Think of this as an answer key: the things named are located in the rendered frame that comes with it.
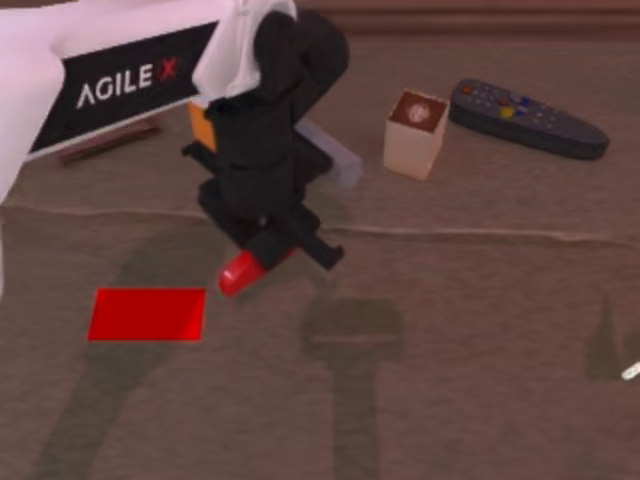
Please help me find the red plastic block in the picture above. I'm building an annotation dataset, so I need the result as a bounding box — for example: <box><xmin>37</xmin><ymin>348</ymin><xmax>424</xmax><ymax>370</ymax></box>
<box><xmin>217</xmin><ymin>247</ymin><xmax>297</xmax><ymax>299</ymax></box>

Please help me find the red square pad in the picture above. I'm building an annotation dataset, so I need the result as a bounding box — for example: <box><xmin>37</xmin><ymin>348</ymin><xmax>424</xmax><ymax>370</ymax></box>
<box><xmin>86</xmin><ymin>286</ymin><xmax>208</xmax><ymax>344</ymax></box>

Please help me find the orange block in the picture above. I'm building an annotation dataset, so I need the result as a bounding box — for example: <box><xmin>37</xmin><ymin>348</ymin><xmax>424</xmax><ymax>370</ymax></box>
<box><xmin>188</xmin><ymin>98</ymin><xmax>217</xmax><ymax>152</ymax></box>

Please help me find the beige box with brown top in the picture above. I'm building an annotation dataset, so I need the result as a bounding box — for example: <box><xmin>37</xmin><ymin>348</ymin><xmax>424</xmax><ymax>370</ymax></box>
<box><xmin>383</xmin><ymin>88</ymin><xmax>450</xmax><ymax>183</ymax></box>

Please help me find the brown wooden stick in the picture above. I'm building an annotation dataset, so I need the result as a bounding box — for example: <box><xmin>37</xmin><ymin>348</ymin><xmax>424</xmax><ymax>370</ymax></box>
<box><xmin>56</xmin><ymin>119</ymin><xmax>163</xmax><ymax>167</ymax></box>

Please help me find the brown tablecloth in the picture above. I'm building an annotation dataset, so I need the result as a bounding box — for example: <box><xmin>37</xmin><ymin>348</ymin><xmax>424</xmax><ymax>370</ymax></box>
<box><xmin>0</xmin><ymin>34</ymin><xmax>640</xmax><ymax>480</ymax></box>

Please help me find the dark grey remote control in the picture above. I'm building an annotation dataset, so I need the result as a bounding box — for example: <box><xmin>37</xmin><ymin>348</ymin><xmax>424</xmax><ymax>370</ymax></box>
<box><xmin>447</xmin><ymin>77</ymin><xmax>612</xmax><ymax>162</ymax></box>

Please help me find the translucent grey camera box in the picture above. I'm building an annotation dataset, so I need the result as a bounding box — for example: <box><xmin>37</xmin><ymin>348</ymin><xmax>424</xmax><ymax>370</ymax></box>
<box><xmin>294</xmin><ymin>118</ymin><xmax>365</xmax><ymax>197</ymax></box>

